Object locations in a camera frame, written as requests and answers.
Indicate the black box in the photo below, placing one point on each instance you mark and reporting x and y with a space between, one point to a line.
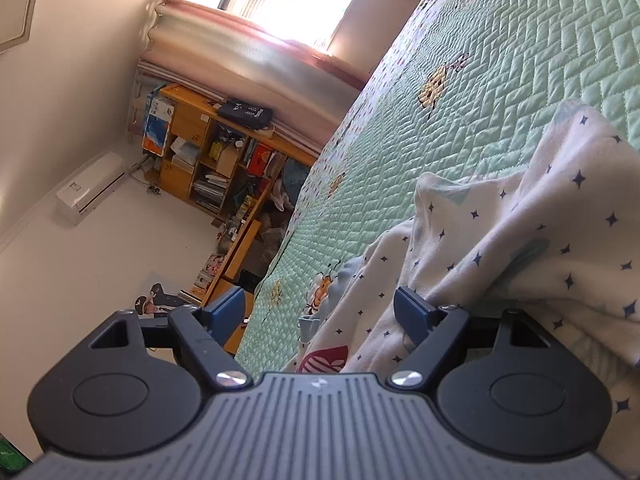
252 281

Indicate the white star-print sweatshirt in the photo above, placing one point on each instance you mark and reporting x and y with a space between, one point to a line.
500 240

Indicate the uniformed figure poster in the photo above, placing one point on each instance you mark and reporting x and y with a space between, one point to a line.
157 300

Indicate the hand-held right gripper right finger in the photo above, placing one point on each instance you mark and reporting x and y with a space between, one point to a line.
412 315

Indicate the green quilted bedspread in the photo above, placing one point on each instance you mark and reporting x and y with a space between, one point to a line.
475 85

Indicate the white air conditioner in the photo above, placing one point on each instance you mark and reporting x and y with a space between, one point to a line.
92 185

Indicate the blue round cushion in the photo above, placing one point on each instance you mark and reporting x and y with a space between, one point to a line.
297 182

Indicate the dark hanging bag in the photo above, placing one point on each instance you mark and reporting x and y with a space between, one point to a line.
245 112

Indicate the pink curtain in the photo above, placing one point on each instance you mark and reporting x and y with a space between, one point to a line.
250 60

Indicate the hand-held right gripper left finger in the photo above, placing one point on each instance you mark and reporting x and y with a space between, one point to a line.
225 311

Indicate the wooden bookshelf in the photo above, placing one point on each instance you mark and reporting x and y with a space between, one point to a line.
200 155

